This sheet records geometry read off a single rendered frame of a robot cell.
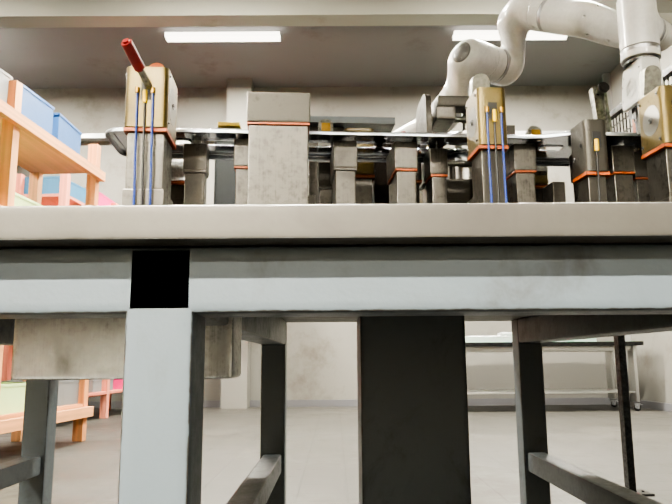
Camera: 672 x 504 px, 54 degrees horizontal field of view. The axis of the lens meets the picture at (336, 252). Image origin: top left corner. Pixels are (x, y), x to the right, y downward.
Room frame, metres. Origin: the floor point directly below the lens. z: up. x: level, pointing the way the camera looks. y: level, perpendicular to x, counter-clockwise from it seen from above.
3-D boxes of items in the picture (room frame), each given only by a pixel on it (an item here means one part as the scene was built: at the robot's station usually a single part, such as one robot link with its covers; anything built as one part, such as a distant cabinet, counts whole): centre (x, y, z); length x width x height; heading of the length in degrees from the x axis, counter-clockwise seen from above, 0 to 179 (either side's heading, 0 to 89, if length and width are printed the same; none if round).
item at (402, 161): (1.42, -0.15, 0.84); 0.12 x 0.05 x 0.29; 4
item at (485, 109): (1.24, -0.30, 0.87); 0.12 x 0.07 x 0.35; 4
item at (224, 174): (1.73, 0.29, 0.92); 0.08 x 0.08 x 0.44; 4
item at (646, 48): (1.42, -0.69, 1.20); 0.09 x 0.08 x 0.03; 4
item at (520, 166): (1.44, -0.41, 0.84); 0.12 x 0.05 x 0.29; 4
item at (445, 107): (1.64, -0.31, 0.94); 0.18 x 0.13 x 0.49; 94
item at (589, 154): (1.26, -0.51, 0.84); 0.10 x 0.05 x 0.29; 4
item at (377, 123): (1.74, 0.03, 1.16); 0.37 x 0.14 x 0.02; 94
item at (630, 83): (1.41, -0.69, 1.14); 0.10 x 0.07 x 0.11; 4
